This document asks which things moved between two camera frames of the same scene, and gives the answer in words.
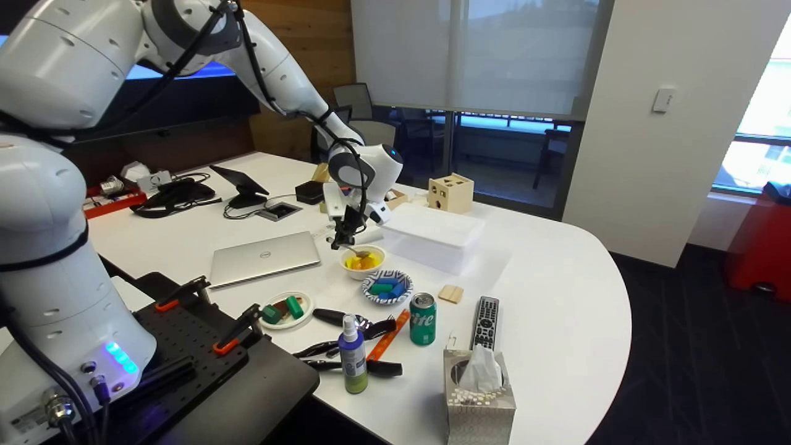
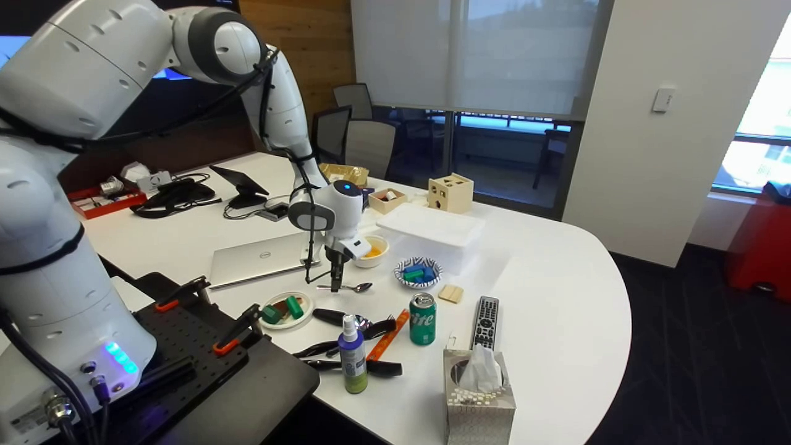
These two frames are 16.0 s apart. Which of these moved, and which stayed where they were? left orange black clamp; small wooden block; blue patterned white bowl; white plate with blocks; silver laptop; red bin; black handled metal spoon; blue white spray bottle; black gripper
Moved: black gripper; blue patterned white bowl; black handled metal spoon
Stayed: small wooden block; silver laptop; red bin; blue white spray bottle; left orange black clamp; white plate with blocks
